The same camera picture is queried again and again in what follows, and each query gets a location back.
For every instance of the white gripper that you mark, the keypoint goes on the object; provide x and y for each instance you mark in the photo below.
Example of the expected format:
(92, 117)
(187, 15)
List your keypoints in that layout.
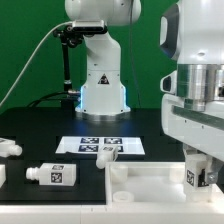
(201, 130)

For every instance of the white square tabletop part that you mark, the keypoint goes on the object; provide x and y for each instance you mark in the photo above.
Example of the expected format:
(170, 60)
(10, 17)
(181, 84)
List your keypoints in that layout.
(152, 182)

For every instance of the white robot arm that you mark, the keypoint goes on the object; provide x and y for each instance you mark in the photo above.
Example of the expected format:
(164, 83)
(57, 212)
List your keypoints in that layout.
(192, 34)

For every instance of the white L-shaped fence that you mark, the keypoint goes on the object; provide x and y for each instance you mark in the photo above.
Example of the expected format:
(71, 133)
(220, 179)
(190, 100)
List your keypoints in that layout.
(116, 212)

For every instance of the white marker sheet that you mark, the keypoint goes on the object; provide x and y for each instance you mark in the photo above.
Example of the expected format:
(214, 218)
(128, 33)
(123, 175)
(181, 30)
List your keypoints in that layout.
(91, 145)

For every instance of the white block left edge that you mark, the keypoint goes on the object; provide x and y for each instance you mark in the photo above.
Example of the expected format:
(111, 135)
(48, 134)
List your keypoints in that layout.
(2, 175)

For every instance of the black camera stand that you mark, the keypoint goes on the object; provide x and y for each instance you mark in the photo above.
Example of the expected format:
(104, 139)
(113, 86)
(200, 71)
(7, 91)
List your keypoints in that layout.
(71, 37)

